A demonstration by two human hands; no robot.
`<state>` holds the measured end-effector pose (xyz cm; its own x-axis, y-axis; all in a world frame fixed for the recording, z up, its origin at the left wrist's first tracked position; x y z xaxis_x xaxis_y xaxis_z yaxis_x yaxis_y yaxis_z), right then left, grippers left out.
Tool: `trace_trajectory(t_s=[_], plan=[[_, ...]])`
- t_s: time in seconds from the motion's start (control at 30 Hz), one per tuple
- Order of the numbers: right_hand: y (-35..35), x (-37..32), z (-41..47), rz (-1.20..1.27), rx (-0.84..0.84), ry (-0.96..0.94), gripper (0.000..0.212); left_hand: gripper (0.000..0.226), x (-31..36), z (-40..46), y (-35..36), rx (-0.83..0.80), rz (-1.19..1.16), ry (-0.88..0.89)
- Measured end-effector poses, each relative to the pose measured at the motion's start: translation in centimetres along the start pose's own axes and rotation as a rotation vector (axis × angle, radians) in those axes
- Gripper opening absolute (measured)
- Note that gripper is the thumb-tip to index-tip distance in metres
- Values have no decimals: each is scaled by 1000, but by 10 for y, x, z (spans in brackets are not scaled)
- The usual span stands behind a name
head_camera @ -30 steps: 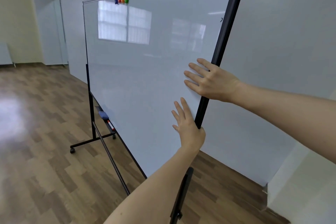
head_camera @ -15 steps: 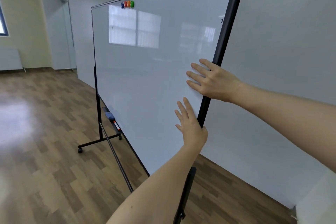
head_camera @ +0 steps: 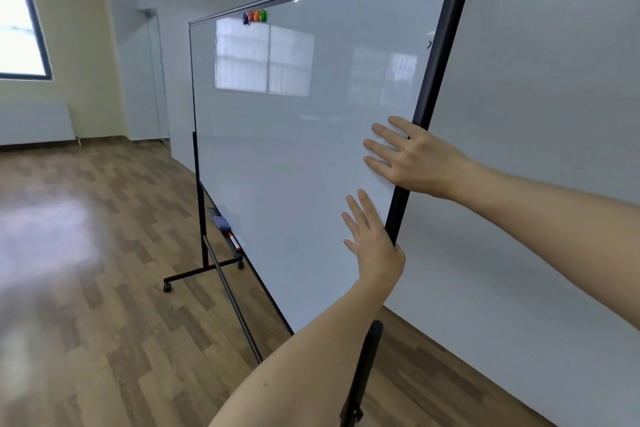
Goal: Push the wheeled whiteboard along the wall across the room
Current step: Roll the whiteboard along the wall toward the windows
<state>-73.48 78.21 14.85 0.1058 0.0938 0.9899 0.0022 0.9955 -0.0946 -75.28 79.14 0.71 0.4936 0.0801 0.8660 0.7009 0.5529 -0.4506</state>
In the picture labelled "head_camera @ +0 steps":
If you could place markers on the person's right hand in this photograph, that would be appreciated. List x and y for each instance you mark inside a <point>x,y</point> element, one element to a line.
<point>425,161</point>

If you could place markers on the red marker pen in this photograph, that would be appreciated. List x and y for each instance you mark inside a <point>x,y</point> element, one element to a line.
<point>235,243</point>

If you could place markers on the blue whiteboard eraser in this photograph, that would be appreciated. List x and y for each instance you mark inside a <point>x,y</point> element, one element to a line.
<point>222,223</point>

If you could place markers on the white wall radiator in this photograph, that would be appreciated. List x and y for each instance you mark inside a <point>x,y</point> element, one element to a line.
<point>35,122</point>

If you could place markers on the dark-framed window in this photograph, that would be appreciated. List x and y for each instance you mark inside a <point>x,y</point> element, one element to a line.
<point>17,21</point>

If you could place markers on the person's left forearm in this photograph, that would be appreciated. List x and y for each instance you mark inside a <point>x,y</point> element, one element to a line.
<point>305,366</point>

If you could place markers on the person's right forearm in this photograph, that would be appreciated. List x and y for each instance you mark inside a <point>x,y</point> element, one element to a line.
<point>560,231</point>

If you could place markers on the person's left hand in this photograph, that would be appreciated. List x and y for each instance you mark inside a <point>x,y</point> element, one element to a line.
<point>375,256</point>

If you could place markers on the black-framed whiteboard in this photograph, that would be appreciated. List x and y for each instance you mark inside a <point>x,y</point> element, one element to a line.
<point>300,141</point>

